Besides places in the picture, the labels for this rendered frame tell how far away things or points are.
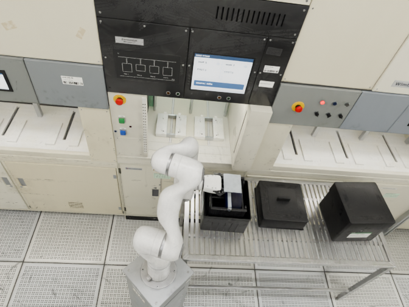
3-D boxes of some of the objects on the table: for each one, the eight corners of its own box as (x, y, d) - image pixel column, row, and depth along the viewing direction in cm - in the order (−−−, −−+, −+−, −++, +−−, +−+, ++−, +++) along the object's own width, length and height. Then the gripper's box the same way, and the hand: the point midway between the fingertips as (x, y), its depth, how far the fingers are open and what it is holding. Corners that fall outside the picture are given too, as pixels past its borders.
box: (331, 242, 194) (350, 223, 175) (317, 202, 212) (333, 181, 193) (373, 241, 198) (396, 223, 179) (355, 202, 216) (375, 181, 197)
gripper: (201, 192, 166) (234, 195, 167) (202, 166, 177) (233, 169, 178) (199, 199, 171) (232, 201, 173) (200, 173, 182) (230, 176, 184)
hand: (229, 185), depth 175 cm, fingers open, 6 cm apart
